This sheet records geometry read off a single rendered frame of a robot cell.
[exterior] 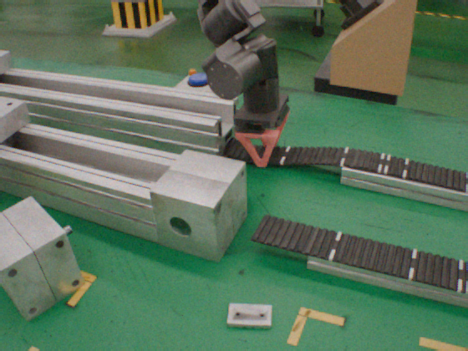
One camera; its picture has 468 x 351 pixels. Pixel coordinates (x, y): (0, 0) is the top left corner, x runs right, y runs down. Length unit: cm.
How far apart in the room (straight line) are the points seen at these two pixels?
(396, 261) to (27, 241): 44
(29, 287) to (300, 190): 42
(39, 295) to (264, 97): 42
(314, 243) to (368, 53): 53
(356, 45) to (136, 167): 55
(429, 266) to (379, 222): 13
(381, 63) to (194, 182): 56
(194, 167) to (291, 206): 16
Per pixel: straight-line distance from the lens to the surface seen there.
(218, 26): 69
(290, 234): 59
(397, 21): 98
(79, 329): 57
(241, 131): 71
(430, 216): 71
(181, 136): 76
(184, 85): 91
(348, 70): 103
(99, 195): 65
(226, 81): 62
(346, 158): 74
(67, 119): 91
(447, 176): 74
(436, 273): 58
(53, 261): 57
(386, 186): 73
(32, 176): 74
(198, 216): 56
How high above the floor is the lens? 122
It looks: 37 degrees down
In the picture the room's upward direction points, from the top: 3 degrees counter-clockwise
